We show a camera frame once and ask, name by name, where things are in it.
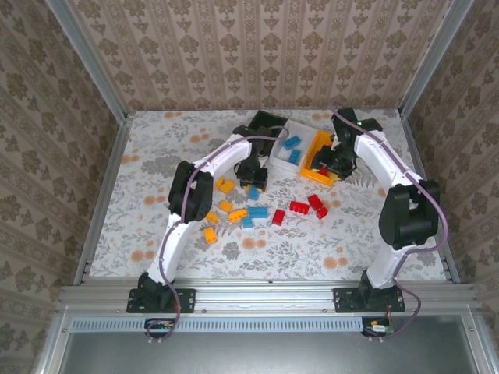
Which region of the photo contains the grey slotted cable duct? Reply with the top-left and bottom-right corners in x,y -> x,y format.
71,316 -> 366,333

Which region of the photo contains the black plastic bin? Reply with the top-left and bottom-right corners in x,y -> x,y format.
249,110 -> 292,157

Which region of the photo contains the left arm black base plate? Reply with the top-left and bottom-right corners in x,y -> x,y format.
126,287 -> 196,314

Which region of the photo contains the white plastic bin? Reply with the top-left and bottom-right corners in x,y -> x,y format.
270,118 -> 323,172

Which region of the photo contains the grey metal panel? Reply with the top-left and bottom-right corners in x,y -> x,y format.
58,330 -> 483,374

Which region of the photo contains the aluminium corner post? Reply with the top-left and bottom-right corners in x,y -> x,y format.
397,0 -> 476,118
44,0 -> 129,122

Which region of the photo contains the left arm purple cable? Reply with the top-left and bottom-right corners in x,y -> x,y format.
146,125 -> 289,344

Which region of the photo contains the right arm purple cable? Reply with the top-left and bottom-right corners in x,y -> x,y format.
331,108 -> 449,344

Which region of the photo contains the aluminium side rail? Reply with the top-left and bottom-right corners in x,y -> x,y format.
401,115 -> 462,284
73,115 -> 136,285

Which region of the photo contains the aluminium lower frame rail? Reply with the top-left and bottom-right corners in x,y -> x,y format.
462,311 -> 499,374
33,311 -> 73,374

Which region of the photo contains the floral patterned table cover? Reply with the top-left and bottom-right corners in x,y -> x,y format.
88,110 -> 448,281

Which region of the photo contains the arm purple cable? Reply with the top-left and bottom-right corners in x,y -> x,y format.
146,125 -> 289,344
331,108 -> 449,344

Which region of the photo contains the yellow plastic bin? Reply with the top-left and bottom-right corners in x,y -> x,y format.
299,129 -> 344,187

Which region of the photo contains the small connector board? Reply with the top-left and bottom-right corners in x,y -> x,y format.
144,318 -> 176,335
362,317 -> 393,338

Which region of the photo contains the aluminium front rail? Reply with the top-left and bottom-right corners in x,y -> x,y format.
57,278 -> 480,312

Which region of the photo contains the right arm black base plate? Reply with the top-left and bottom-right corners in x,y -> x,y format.
334,287 -> 406,314

